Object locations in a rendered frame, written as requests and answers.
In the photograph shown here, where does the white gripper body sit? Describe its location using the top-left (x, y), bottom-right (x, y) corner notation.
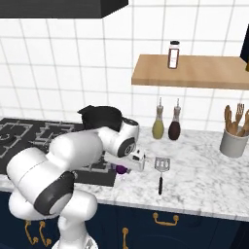
top-left (103, 152), bottom-right (146, 173)

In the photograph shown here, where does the spice jar with black lid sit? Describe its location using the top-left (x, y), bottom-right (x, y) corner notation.
top-left (166, 40), bottom-right (181, 70)

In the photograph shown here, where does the dark brown sauce bottle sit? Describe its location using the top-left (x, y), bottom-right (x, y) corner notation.
top-left (167, 97), bottom-right (182, 142)

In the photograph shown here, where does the wooden wall shelf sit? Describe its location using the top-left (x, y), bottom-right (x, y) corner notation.
top-left (130, 53), bottom-right (249, 91)

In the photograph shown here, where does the black range hood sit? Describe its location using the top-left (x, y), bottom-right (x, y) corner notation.
top-left (0, 0), bottom-right (129, 19)

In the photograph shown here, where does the gold drawer handle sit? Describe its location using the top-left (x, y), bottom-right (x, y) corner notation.
top-left (152, 212), bottom-right (180, 228)

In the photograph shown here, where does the navy drawer front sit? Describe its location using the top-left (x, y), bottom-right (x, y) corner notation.
top-left (117, 205), bottom-right (242, 235)

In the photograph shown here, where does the purple eggplant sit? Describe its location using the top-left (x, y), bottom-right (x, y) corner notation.
top-left (115, 164), bottom-right (129, 175)

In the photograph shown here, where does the wooden fork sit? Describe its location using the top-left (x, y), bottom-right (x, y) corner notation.
top-left (234, 102), bottom-right (245, 130)

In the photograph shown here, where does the wooden spatula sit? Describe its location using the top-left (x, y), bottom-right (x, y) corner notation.
top-left (228, 121), bottom-right (239, 136)

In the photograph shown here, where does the navy cupboard door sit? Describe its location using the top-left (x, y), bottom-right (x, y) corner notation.
top-left (85, 203), bottom-right (120, 249)
top-left (0, 191), bottom-right (61, 249)

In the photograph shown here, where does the metal spatula with black handle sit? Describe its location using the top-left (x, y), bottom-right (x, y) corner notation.
top-left (154, 157), bottom-right (172, 196)

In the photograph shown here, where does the black wall cupboard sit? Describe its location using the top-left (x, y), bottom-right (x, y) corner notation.
top-left (239, 32), bottom-right (249, 73)

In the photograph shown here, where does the yellow-green oil bottle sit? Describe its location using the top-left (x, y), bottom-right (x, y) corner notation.
top-left (151, 96), bottom-right (165, 141)

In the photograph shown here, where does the wooden spoon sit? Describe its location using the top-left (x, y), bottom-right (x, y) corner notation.
top-left (224, 104), bottom-right (233, 133)
top-left (242, 109), bottom-right (249, 136)

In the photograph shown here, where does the white utensil pot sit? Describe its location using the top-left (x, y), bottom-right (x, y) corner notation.
top-left (219, 128), bottom-right (249, 160)

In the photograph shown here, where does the black gas hob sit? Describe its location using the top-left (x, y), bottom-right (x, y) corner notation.
top-left (0, 117), bottom-right (118, 188)

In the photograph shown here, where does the gold cupboard handle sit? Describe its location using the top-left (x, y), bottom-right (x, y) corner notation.
top-left (24, 220), bottom-right (40, 246)
top-left (122, 227), bottom-right (130, 249)
top-left (38, 220), bottom-right (53, 248)

